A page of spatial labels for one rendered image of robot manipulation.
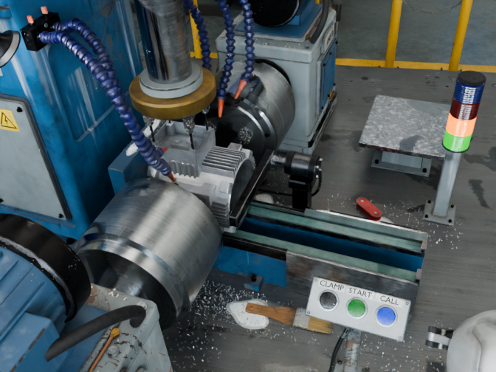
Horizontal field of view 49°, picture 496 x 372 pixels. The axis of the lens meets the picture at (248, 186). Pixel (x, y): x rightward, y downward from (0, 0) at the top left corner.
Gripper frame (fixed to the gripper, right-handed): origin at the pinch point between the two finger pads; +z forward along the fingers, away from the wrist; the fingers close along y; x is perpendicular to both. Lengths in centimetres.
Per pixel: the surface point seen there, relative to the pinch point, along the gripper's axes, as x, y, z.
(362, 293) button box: -2.7, 16.6, 10.3
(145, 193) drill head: -11, 60, 6
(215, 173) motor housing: -20, 54, 23
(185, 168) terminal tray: -19, 60, 22
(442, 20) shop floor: -216, 23, 324
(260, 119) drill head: -37, 51, 35
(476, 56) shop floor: -175, -5, 290
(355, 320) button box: 2.1, 16.8, 10.4
